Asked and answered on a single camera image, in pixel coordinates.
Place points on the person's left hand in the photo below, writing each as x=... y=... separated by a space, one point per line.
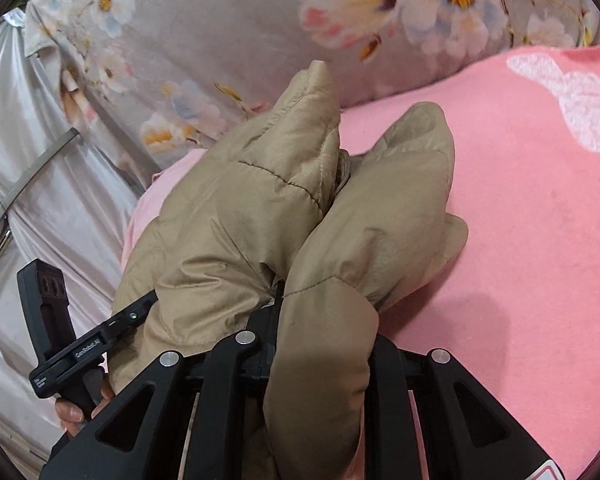
x=72 y=415

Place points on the tan puffer jacket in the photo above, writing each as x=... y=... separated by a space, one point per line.
x=260 y=225

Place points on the pink blanket with white bows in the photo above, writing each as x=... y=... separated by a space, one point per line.
x=520 y=235

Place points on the curved metal frame bar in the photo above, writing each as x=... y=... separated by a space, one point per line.
x=35 y=170

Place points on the silver shiny curtain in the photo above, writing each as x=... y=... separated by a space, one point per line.
x=55 y=240

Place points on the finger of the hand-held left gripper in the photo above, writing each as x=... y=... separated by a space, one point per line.
x=140 y=307

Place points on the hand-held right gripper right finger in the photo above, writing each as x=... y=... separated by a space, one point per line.
x=445 y=410

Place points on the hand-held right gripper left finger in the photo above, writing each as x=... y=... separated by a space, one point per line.
x=220 y=385

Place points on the grey floral quilt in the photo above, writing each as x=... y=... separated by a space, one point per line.
x=220 y=35

